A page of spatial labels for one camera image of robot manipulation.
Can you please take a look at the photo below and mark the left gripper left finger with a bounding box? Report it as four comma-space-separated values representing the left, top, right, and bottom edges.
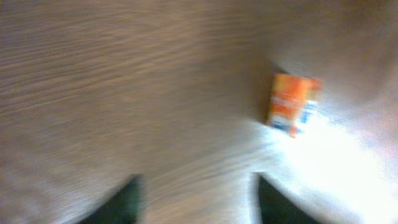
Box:
78, 175, 141, 224

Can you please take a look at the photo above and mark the orange tissue pack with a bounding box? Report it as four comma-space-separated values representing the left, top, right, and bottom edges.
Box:
266, 73, 323, 138

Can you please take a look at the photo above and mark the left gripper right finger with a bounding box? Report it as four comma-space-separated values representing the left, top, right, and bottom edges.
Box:
257, 175, 320, 224

